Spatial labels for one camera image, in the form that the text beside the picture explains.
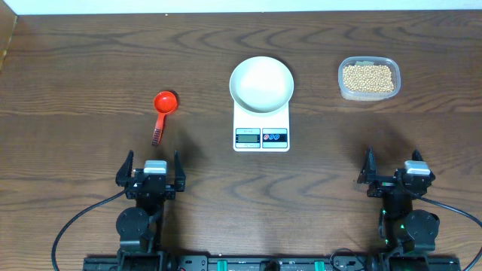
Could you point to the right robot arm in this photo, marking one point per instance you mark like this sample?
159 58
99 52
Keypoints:
409 233

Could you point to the clear plastic container of beans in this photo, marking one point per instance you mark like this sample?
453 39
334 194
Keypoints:
369 78

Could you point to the red plastic measuring scoop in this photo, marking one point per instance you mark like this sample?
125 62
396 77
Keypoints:
165 103

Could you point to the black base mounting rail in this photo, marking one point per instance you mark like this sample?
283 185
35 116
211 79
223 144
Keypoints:
203 263

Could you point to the white ceramic bowl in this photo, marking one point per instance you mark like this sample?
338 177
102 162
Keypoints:
261 84

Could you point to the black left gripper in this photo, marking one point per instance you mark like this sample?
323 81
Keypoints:
126 175

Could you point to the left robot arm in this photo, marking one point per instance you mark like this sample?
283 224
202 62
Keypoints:
139 226

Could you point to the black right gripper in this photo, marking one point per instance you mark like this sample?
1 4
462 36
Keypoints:
368 175

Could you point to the white digital kitchen scale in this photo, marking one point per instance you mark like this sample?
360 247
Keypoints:
257 132

